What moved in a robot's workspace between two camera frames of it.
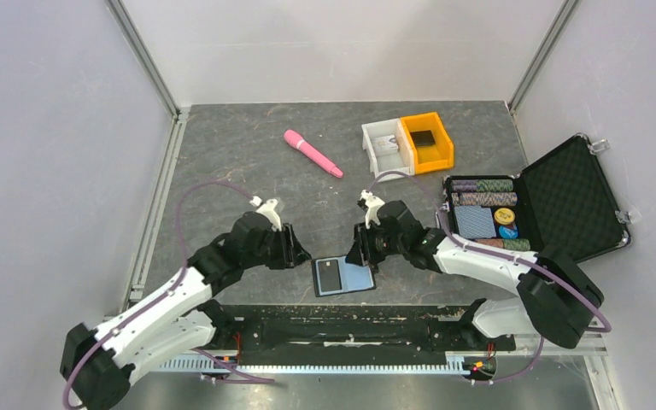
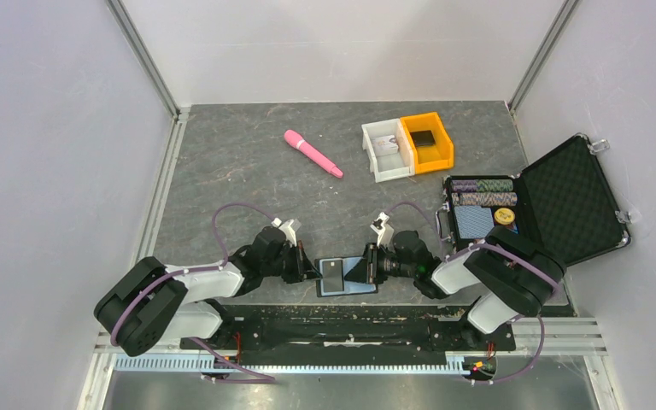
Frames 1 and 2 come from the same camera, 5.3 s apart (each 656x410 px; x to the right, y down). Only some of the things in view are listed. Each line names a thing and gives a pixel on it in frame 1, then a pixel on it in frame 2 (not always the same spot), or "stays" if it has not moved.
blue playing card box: x=333 y=276 stays
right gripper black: x=362 y=251 -> x=366 y=269
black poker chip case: x=563 y=202 stays
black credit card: x=329 y=275 stays
